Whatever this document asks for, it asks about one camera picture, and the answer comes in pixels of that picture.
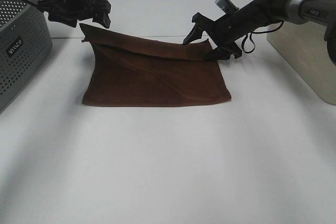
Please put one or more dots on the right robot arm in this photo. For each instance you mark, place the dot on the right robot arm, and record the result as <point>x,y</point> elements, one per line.
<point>299,12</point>

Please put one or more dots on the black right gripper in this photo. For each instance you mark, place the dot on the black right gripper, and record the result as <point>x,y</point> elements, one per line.
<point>227,29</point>

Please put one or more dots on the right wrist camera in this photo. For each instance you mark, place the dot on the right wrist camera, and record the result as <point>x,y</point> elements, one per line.
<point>226,6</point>

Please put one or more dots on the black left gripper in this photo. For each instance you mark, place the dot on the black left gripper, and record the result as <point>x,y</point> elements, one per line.
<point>68,12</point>

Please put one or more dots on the brown towel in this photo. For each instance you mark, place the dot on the brown towel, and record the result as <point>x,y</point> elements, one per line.
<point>136,72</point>

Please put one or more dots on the beige storage box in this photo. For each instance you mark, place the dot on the beige storage box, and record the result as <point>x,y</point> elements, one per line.
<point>304,48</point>

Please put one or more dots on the grey perforated basket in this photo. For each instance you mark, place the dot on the grey perforated basket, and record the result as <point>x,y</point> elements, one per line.
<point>25,44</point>

